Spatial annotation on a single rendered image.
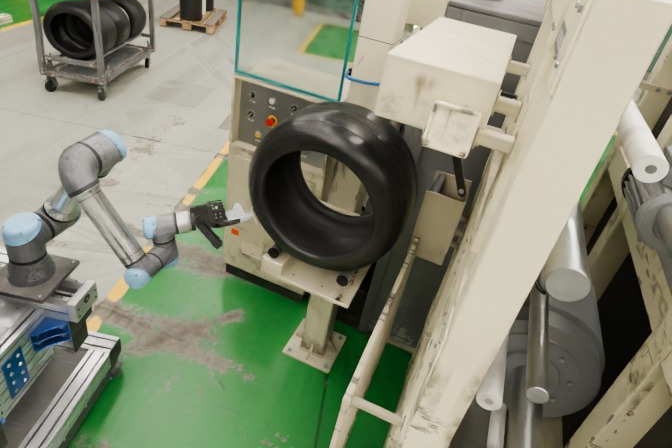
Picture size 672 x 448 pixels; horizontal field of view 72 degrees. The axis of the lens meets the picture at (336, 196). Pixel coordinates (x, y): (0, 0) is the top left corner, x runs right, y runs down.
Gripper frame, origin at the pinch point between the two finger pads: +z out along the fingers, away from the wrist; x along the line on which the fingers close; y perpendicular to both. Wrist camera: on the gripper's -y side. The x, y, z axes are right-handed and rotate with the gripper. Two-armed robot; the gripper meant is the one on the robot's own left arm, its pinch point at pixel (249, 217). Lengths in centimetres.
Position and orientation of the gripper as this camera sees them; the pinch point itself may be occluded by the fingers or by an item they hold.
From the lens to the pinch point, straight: 170.2
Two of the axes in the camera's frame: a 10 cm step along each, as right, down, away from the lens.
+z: 9.5, -1.5, 2.9
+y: -0.7, -9.6, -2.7
